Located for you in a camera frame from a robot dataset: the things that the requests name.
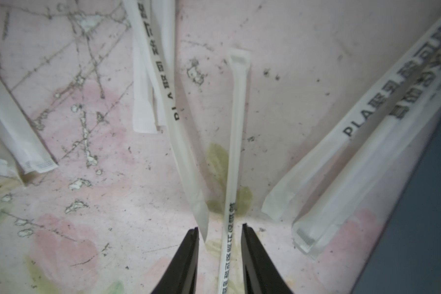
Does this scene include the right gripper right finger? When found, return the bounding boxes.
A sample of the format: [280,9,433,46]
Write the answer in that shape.
[241,223,292,294]

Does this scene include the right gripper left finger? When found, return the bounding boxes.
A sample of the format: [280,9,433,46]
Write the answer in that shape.
[152,227,199,294]

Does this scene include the blue plastic storage tray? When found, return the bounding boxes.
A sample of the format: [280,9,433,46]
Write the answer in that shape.
[352,120,441,294]

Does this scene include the pink floral table mat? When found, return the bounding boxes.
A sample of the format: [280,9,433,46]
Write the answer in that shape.
[0,1,441,294]

